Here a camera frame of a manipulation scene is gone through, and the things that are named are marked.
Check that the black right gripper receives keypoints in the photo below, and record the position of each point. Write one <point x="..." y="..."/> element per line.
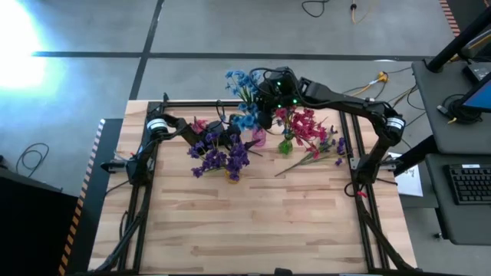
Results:
<point x="280" y="92"/>

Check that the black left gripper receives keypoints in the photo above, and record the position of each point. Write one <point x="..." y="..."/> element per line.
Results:
<point x="226" y="130"/>

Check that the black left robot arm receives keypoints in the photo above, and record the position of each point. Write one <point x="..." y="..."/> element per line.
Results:
<point x="180" y="128"/>

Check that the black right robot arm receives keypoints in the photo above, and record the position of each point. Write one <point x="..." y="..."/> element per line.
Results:
<point x="345" y="99"/>

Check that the pink ribbed glass vase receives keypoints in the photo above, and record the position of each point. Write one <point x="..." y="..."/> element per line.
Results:
<point x="260" y="137"/>

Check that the green glass vase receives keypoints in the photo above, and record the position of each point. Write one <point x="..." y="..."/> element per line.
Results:
<point x="285" y="147"/>

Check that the yellow embossed glass vase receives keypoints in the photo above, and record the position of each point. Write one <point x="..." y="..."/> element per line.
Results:
<point x="231" y="179"/>

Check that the black clamp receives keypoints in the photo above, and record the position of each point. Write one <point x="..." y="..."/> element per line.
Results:
<point x="165" y="97"/>

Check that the white paper sheet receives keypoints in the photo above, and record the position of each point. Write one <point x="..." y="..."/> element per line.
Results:
<point x="409" y="182"/>

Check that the yellow black hazard tape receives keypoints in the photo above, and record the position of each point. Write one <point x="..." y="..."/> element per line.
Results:
<point x="94" y="153"/>

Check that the grey desk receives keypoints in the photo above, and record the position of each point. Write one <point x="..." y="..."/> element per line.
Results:
<point x="460" y="222"/>
<point x="433" y="115"/>

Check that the black monitor stand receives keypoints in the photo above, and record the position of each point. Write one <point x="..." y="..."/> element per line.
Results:
<point x="460" y="111"/>

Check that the black diagonal stand pole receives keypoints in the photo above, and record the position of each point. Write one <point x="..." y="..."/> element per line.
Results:
<point x="456" y="42"/>

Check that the orange striped floor tape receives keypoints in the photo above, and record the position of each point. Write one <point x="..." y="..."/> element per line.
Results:
<point x="449" y="17"/>

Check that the black computer keyboard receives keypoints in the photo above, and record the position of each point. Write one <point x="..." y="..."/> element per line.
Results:
<point x="470" y="184"/>

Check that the computer monitor blue screen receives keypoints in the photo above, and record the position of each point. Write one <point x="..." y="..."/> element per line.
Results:
<point x="481" y="97"/>

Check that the black desk device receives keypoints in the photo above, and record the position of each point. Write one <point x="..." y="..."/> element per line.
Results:
<point x="479" y="71"/>

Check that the black cabinet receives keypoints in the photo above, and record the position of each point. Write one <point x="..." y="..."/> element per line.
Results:
<point x="30" y="230"/>

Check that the black aluminium table frame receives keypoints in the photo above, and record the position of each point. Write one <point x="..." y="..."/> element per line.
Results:
<point x="192" y="104"/>

